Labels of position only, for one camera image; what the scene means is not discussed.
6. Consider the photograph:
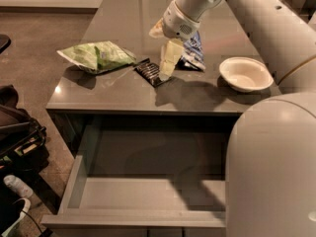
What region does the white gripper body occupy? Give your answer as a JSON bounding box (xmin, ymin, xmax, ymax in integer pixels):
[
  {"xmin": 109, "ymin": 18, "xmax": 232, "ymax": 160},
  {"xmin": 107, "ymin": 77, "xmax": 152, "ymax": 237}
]
[{"xmin": 162, "ymin": 0, "xmax": 200, "ymax": 40}]

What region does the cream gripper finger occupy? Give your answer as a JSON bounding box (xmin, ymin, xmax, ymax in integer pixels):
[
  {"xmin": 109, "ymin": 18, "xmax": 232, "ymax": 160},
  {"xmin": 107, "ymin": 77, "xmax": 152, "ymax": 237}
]
[
  {"xmin": 159, "ymin": 39, "xmax": 184, "ymax": 81},
  {"xmin": 149, "ymin": 19, "xmax": 164, "ymax": 39}
]

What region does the black rxbar chocolate bar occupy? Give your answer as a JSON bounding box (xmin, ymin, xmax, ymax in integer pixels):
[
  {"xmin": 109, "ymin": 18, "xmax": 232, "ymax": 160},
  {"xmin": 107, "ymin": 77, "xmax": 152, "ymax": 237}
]
[{"xmin": 133, "ymin": 58, "xmax": 172, "ymax": 88}]

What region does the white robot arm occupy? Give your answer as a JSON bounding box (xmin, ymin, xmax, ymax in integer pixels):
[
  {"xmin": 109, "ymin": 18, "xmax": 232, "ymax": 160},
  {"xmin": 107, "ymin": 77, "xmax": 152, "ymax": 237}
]
[{"xmin": 157, "ymin": 0, "xmax": 316, "ymax": 237}]

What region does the open grey top drawer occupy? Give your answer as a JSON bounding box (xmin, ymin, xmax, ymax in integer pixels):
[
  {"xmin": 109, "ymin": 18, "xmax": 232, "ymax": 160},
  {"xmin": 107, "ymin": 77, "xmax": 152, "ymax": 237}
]
[{"xmin": 41, "ymin": 116, "xmax": 236, "ymax": 237}]

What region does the blue white snack bag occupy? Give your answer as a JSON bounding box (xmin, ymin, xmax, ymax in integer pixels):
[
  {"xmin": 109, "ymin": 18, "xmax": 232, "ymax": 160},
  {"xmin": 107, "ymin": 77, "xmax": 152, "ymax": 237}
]
[{"xmin": 178, "ymin": 33, "xmax": 205, "ymax": 71}]

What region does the green chip bag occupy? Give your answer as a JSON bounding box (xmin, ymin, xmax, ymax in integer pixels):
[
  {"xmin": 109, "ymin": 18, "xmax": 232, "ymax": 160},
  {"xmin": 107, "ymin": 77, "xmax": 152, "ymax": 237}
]
[{"xmin": 57, "ymin": 40, "xmax": 136, "ymax": 75}]

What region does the white paper bowl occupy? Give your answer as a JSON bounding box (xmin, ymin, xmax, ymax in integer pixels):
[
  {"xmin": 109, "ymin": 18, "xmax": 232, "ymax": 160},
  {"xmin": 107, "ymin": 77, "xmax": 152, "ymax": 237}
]
[{"xmin": 219, "ymin": 57, "xmax": 274, "ymax": 93}]

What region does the dark round stool edge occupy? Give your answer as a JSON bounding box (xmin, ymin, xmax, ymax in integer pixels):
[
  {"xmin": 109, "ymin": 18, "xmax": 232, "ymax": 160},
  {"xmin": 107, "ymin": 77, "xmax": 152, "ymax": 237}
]
[{"xmin": 0, "ymin": 34, "xmax": 11, "ymax": 53}]

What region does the black bag on floor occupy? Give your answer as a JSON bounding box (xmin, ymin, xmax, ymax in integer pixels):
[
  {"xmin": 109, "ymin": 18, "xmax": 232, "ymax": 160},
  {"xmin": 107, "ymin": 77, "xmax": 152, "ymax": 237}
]
[{"xmin": 0, "ymin": 85, "xmax": 46, "ymax": 170}]

